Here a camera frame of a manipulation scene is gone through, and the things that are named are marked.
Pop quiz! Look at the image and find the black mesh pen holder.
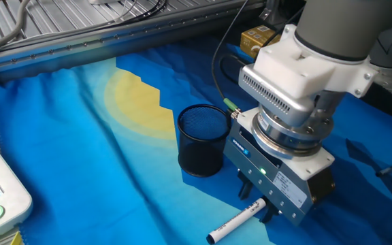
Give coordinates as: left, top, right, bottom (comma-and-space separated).
177, 103, 232, 178

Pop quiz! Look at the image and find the blue mountain print cloth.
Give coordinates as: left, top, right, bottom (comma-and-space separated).
0, 35, 392, 245

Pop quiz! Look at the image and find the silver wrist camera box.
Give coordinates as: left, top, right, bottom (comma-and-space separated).
238, 63, 316, 129

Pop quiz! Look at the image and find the cable with green connector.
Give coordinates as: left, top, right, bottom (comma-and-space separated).
211, 0, 251, 120

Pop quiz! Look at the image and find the silver Schunk gripper body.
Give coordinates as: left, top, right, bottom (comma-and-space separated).
223, 108, 336, 227

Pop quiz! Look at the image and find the thick grey cable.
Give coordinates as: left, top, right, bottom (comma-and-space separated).
0, 0, 32, 57

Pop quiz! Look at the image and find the yellow tissue box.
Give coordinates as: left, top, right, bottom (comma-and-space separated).
239, 24, 282, 59

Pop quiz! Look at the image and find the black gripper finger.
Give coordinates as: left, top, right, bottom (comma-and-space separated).
237, 169, 254, 201
259, 196, 281, 225

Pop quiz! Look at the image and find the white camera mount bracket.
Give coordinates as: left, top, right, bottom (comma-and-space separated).
252, 23, 379, 99

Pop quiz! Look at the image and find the white marker pen black cap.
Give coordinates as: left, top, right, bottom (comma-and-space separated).
206, 197, 267, 245

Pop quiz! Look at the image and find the silver aluminium rail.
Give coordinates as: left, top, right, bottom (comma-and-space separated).
0, 1, 265, 84

